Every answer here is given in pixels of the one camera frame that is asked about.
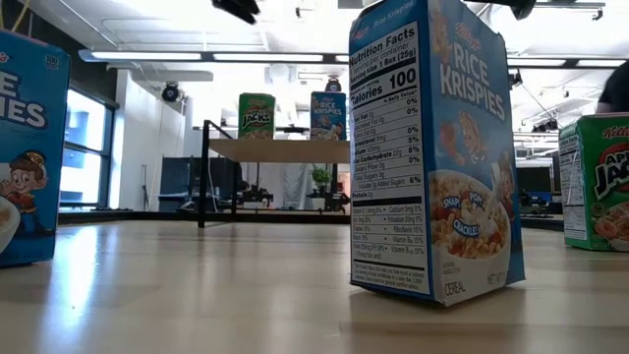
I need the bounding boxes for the green Apple Jacks cereal box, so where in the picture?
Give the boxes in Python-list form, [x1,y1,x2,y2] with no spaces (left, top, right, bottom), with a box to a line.
[238,91,276,141]
[558,112,629,253]

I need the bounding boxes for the blue Rice Krispies cereal box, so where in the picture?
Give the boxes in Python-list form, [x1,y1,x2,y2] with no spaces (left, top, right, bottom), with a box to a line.
[348,0,526,308]
[310,90,348,142]
[0,29,72,269]

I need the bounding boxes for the wooden shelf with black legs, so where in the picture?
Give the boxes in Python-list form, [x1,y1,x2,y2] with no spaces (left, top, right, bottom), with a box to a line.
[198,119,351,229]

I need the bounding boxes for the long ceiling light strip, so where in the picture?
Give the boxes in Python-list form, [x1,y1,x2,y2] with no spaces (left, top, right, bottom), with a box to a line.
[78,48,351,64]
[505,57,629,69]

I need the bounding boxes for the dark office partition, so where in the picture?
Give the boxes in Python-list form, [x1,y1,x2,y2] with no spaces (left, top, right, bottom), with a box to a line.
[159,155,243,213]

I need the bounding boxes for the green potted plant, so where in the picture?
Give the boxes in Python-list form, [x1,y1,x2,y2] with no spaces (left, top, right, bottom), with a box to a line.
[310,165,333,199]

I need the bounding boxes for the large window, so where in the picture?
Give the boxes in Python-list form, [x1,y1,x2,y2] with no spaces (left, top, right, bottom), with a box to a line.
[57,87,118,211]

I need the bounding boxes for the black monitor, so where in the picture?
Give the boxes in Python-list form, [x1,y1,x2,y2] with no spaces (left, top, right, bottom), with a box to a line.
[515,165,554,196]

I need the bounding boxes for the yellow hanging cable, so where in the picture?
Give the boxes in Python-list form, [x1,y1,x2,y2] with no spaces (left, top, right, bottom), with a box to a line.
[0,0,31,33]

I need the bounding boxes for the black aluminium table frame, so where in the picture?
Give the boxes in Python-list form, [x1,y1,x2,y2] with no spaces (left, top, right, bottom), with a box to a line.
[57,209,565,232]

